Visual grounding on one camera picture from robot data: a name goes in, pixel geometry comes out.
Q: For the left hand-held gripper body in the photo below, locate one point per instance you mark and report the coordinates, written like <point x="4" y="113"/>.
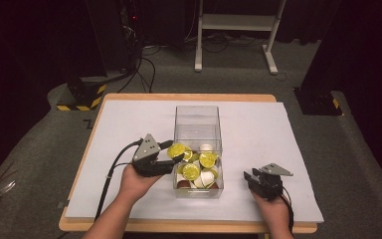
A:
<point x="147" y="152"/>

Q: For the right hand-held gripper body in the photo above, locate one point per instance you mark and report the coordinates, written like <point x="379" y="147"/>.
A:
<point x="267" y="184"/>

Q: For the yellow-lid coffee capsule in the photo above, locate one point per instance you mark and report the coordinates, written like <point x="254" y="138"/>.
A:
<point x="176" y="150"/>

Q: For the pile of coffee capsules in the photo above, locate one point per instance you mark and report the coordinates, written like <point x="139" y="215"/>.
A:
<point x="200" y="169"/>

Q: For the clear plastic box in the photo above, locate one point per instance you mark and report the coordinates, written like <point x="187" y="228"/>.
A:
<point x="197" y="122"/>

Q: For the person's right hand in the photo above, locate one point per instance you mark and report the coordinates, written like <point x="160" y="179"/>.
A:
<point x="273" y="212"/>

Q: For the person's left hand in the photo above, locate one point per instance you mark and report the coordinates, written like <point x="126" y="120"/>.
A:
<point x="134" y="186"/>

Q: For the white table mat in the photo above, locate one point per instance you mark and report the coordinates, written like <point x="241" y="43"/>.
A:
<point x="262" y="132"/>

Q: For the black yellow striped stand base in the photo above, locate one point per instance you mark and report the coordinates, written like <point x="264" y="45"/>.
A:
<point x="84" y="96"/>

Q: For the black computer tower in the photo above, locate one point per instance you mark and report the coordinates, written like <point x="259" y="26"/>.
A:
<point x="129" y="30"/>

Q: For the white metal stand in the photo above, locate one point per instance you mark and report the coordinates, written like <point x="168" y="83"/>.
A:
<point x="237" y="23"/>

